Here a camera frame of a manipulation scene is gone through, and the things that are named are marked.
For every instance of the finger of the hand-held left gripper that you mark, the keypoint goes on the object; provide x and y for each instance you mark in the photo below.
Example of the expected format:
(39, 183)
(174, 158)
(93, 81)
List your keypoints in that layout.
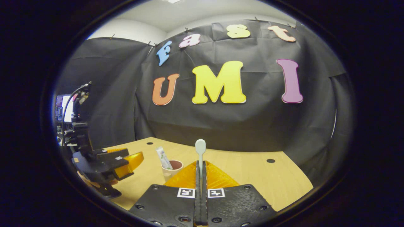
(110, 153)
(107, 165)

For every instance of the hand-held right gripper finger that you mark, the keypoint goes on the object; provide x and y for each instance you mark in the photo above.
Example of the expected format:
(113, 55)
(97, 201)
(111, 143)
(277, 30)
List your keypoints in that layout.
(197, 205)
(204, 205)

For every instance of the beige cup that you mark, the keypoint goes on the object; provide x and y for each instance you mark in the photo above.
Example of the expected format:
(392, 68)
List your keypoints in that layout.
(176, 164)

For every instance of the white toothpaste tube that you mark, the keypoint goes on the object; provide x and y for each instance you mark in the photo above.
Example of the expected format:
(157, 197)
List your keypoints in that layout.
(163, 157)

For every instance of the pale green toothbrush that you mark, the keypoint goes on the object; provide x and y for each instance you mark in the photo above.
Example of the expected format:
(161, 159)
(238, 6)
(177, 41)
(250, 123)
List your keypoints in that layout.
(200, 146)

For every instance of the computer monitor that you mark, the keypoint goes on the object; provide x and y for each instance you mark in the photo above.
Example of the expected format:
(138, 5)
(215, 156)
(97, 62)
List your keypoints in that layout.
(64, 108)

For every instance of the black backdrop cloth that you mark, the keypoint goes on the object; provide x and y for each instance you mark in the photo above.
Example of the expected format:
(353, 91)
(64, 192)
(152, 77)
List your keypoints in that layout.
(221, 126)

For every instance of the ceiling light panel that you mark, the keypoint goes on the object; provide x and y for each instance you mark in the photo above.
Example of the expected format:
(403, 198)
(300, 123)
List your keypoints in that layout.
(173, 1)

